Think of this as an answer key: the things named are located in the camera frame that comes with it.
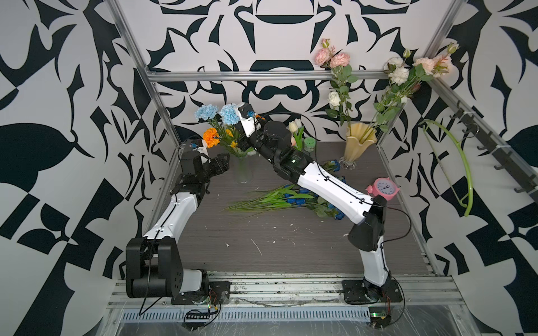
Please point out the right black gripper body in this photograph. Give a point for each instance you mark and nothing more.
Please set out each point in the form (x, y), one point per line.
(260, 139)

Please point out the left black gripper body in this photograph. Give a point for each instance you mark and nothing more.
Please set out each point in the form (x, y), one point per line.
(211, 170)

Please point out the light blue carnation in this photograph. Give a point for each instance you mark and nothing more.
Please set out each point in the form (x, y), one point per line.
(229, 115)
(207, 114)

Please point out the blue rose from sunflower bouquet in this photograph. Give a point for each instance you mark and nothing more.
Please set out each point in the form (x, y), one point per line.
(331, 166)

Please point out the yellow wavy glass vase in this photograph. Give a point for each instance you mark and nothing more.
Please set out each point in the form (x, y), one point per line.
(359, 137)

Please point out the blue rose low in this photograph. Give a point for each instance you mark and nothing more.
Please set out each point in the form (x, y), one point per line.
(325, 209)

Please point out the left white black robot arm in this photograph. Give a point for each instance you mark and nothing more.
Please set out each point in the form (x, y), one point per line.
(153, 265)

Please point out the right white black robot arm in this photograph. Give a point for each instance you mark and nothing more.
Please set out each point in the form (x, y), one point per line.
(367, 213)

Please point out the clear glass vase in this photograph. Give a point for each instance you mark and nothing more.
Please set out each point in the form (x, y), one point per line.
(243, 173)

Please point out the tulip bouquet blue white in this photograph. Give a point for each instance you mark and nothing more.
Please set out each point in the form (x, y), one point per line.
(296, 129)

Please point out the mixed sunflower bouquet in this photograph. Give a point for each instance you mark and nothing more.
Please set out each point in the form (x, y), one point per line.
(226, 136)

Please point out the pink alarm clock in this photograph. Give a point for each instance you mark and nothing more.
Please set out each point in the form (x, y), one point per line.
(383, 187)

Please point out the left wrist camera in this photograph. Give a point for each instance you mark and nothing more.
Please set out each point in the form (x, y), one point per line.
(200, 146)

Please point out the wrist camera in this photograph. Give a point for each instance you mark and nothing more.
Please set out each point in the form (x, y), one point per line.
(247, 117)
(200, 146)

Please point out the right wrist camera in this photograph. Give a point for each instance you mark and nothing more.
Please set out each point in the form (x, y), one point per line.
(247, 117)

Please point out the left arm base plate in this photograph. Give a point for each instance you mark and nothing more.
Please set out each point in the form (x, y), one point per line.
(213, 292)

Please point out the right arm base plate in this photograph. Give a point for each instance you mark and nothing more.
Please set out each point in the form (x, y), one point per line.
(361, 292)

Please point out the black hook rail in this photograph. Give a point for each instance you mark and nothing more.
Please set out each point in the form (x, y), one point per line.
(491, 143)

